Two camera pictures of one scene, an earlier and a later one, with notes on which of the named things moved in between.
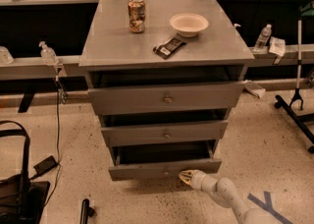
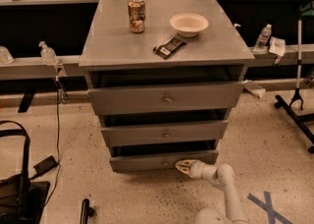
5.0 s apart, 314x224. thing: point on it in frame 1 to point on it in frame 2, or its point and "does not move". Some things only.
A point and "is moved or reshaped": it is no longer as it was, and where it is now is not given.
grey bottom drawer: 156,159 is moved or reshaped
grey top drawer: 165,99 does not move
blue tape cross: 267,204 does not move
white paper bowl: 187,25 does not move
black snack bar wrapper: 168,47 does not move
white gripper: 198,181 to 199,170
